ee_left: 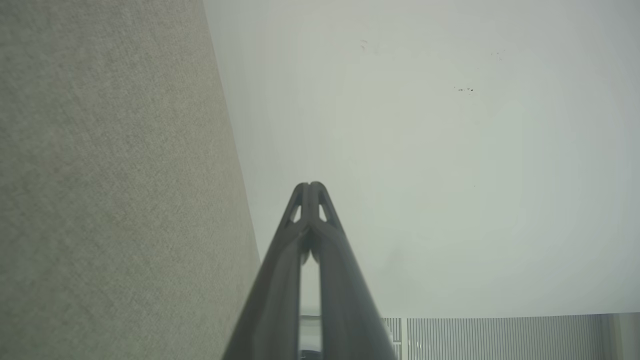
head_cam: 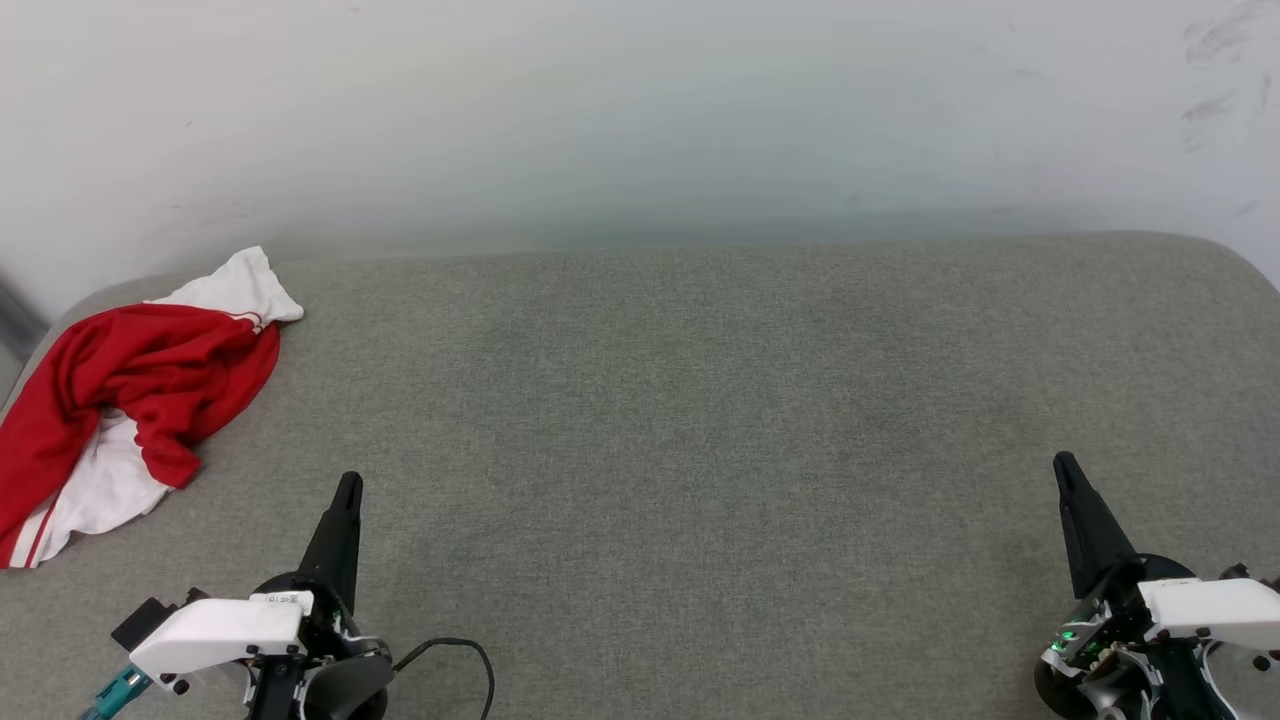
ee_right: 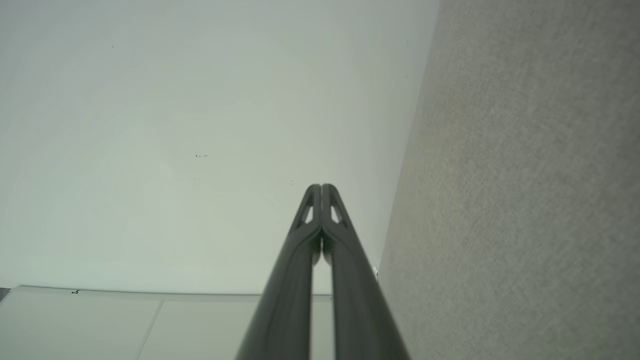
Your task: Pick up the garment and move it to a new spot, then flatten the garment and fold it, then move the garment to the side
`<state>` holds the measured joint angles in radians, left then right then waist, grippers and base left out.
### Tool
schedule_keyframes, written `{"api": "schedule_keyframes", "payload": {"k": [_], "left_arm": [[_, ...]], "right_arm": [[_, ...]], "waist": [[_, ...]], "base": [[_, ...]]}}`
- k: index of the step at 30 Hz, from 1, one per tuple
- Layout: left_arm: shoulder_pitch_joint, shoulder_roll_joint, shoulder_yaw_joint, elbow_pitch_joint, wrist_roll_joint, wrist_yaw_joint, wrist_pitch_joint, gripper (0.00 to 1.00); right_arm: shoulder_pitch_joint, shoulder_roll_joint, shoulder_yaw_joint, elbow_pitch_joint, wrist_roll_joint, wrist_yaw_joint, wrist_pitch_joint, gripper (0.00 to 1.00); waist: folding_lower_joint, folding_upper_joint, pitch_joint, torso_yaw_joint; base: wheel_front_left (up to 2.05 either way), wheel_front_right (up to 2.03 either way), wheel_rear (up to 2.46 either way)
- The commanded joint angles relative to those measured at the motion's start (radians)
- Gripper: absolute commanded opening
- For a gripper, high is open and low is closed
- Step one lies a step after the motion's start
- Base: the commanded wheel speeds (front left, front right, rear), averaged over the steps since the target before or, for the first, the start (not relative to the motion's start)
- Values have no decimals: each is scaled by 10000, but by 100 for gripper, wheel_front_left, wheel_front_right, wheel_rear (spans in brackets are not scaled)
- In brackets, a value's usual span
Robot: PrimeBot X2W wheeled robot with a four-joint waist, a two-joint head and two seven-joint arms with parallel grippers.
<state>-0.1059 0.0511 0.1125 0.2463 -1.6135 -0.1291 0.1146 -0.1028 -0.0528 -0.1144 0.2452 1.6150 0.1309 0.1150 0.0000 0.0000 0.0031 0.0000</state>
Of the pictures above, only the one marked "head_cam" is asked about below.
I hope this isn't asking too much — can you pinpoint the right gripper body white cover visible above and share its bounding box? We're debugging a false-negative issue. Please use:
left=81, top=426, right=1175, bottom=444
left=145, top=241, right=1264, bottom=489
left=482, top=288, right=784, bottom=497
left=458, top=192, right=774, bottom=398
left=1034, top=553, right=1280, bottom=720

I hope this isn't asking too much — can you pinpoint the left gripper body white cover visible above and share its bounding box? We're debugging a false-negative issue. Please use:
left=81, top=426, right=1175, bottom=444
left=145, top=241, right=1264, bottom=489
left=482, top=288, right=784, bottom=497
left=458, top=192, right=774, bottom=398
left=128, top=570, right=397, bottom=720

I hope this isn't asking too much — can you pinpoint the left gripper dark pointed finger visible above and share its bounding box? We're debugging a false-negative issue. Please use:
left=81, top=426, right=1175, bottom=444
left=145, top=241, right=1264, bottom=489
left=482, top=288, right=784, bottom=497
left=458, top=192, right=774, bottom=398
left=297, top=472, right=364, bottom=616

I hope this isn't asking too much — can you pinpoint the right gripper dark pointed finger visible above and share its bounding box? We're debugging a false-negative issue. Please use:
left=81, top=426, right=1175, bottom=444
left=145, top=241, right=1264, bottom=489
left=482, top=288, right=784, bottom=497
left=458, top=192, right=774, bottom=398
left=1053, top=452, right=1142, bottom=601

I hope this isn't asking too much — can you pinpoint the red and white jersey shirt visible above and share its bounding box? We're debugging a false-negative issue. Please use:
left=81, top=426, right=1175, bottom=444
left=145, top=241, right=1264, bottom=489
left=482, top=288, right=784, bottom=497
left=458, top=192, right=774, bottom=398
left=0, top=246, right=305, bottom=570

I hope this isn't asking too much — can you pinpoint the teal cable plug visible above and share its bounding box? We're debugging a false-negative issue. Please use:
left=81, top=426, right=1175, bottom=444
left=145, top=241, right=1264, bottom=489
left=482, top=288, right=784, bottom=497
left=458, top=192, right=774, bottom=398
left=82, top=666, right=152, bottom=720

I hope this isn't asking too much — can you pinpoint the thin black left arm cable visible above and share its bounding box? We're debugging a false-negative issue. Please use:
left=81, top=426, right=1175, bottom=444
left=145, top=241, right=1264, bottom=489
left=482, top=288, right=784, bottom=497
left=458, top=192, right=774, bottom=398
left=393, top=638, right=496, bottom=720

